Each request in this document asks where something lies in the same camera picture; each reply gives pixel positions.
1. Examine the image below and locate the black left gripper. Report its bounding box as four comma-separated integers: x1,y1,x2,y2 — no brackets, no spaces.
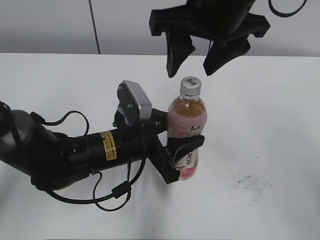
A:
66,108,205,185

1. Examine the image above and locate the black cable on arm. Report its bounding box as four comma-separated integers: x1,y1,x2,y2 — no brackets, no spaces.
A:
268,0,309,18
29,110,147,213

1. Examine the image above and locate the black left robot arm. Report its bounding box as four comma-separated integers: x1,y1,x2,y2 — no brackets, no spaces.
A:
0,109,205,191

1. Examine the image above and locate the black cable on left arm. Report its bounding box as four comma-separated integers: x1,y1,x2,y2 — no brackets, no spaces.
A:
29,110,147,213

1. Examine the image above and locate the oolong tea bottle pink label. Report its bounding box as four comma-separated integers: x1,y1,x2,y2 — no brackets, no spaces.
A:
167,89,208,181

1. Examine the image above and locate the white bottle cap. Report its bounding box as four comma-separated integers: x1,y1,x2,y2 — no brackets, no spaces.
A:
180,76,202,96

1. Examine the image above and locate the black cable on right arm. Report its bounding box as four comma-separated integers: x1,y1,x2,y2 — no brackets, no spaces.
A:
268,0,309,18

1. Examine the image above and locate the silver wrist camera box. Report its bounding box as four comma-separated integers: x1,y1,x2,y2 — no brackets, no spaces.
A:
117,80,153,126

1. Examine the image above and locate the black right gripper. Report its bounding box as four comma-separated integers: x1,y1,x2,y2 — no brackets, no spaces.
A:
149,0,271,78

